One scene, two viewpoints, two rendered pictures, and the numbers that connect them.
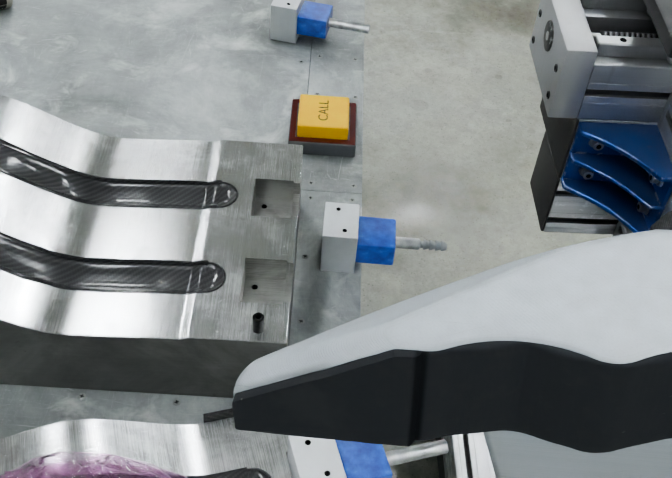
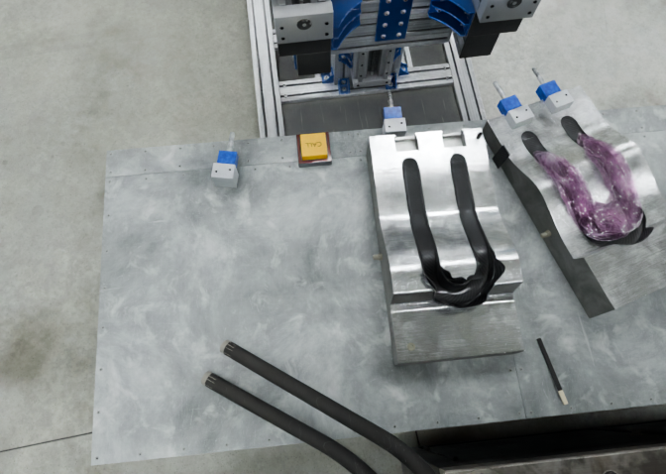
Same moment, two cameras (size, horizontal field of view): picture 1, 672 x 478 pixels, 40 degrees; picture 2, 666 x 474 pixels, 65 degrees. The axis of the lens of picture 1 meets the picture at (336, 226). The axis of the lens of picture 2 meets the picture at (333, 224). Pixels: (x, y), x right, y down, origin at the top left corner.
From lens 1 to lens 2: 1.15 m
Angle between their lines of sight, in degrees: 49
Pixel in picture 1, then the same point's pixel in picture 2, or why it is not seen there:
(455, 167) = (100, 186)
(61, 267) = (464, 217)
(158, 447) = (528, 165)
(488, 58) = not seen: outside the picture
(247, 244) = (436, 148)
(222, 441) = (513, 150)
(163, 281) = (460, 177)
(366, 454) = (510, 102)
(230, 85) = (282, 200)
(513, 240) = not seen: hidden behind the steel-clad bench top
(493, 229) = not seen: hidden behind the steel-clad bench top
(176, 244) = (442, 176)
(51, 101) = (314, 288)
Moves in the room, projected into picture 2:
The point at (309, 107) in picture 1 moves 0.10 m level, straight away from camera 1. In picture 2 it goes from (312, 151) to (270, 155)
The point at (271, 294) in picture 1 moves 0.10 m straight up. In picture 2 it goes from (447, 143) to (458, 120)
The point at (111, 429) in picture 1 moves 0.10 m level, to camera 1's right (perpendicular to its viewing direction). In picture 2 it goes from (533, 177) to (525, 136)
